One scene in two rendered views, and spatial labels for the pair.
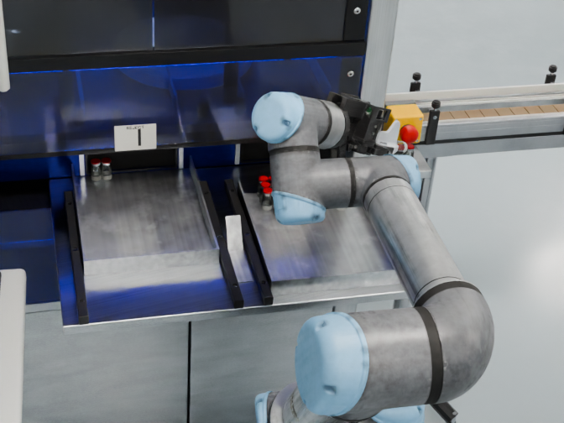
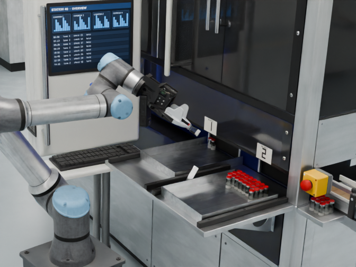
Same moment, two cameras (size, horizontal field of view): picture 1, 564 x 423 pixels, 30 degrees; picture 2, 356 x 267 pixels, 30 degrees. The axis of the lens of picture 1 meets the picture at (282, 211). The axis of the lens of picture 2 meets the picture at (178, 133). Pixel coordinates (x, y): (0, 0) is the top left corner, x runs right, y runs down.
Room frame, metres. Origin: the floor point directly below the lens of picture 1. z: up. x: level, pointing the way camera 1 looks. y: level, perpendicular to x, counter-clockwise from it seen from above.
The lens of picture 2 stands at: (0.87, -2.11, 1.96)
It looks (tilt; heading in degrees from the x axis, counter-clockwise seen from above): 21 degrees down; 71
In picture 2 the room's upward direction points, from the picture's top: 2 degrees clockwise
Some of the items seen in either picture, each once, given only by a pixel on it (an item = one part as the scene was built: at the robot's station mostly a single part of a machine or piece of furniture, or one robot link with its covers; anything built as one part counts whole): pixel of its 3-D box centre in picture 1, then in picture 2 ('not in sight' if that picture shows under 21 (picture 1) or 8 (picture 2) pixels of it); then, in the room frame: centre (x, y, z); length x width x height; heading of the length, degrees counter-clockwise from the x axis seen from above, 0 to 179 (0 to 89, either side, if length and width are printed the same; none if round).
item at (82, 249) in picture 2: not in sight; (72, 242); (1.17, -0.19, 0.84); 0.15 x 0.15 x 0.10
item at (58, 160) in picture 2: not in sight; (97, 155); (1.41, 0.57, 0.82); 0.40 x 0.14 x 0.02; 13
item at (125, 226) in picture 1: (141, 211); (191, 157); (1.75, 0.29, 0.90); 0.34 x 0.26 x 0.04; 16
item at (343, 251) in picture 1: (315, 230); (219, 194); (1.73, -0.07, 0.90); 0.34 x 0.26 x 0.04; 15
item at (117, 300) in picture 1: (229, 234); (201, 181); (1.73, 0.10, 0.87); 0.70 x 0.48 x 0.02; 106
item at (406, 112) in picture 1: (401, 122); (316, 182); (2.02, -0.25, 1.00); 0.08 x 0.07 x 0.07; 16
